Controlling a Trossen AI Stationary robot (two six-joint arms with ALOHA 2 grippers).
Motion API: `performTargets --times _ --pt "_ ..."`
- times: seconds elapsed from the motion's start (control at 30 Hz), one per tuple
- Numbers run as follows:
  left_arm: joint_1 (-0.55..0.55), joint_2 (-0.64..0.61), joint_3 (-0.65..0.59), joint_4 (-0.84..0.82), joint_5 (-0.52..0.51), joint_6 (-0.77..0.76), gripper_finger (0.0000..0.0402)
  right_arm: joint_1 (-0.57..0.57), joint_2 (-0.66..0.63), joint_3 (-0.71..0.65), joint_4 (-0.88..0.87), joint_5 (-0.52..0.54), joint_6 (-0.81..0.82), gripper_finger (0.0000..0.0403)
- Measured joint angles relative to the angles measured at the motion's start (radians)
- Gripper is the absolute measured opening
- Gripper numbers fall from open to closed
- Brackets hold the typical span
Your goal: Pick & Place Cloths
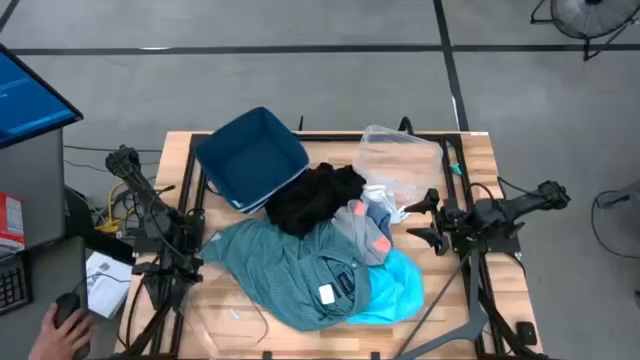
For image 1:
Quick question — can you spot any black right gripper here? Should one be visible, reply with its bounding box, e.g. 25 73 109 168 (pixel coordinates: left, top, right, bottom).
403 187 476 257

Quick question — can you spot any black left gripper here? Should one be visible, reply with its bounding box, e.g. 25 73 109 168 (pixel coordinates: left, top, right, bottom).
132 252 205 312

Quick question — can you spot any grey sock with orange patches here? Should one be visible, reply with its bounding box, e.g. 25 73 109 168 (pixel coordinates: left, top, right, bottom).
332 199 394 267

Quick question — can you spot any bright blue towel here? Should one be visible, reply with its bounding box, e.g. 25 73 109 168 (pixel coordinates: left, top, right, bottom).
347 247 426 326

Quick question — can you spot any teal dotted shirt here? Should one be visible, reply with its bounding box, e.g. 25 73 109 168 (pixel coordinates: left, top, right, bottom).
199 215 374 332

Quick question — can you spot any dark cloth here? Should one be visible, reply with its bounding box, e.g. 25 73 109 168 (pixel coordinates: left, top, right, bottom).
263 162 368 239

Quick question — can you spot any blue-grey cloth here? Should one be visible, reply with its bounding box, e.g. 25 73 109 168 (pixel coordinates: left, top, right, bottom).
367 200 395 241

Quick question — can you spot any white cloth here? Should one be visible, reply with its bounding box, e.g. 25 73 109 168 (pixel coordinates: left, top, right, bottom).
362 183 411 225

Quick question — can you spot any clear plastic bin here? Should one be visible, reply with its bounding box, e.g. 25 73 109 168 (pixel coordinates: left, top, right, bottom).
352 124 445 209

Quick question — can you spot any black computer mouse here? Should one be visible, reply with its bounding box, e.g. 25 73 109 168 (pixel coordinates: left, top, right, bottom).
53 292 84 331

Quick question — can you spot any person's hand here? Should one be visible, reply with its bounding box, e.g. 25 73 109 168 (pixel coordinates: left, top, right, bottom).
28 302 94 360

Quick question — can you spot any small black device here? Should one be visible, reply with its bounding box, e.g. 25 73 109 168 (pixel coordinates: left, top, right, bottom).
515 321 539 347

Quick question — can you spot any black keyboard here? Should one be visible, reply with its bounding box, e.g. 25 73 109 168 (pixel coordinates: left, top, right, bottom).
0 259 34 316

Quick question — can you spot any red and white box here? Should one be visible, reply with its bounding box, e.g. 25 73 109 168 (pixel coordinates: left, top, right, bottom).
0 192 26 254

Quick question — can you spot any monitor with blue screen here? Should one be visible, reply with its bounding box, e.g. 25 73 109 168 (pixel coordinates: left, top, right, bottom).
0 43 85 150

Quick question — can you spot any black floor fan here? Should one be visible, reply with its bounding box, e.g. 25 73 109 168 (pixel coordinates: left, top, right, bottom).
529 0 640 62

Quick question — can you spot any grey camera stand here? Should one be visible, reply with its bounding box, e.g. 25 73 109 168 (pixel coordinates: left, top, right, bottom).
394 249 489 360

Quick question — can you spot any yellow cable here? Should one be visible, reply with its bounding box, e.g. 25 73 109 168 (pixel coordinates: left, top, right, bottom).
94 180 136 236

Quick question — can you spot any thin black cable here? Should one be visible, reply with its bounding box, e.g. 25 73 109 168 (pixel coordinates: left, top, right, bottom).
249 299 271 346

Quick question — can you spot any black floor cable loop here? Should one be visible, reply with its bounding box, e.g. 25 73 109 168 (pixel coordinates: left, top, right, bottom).
591 188 640 261

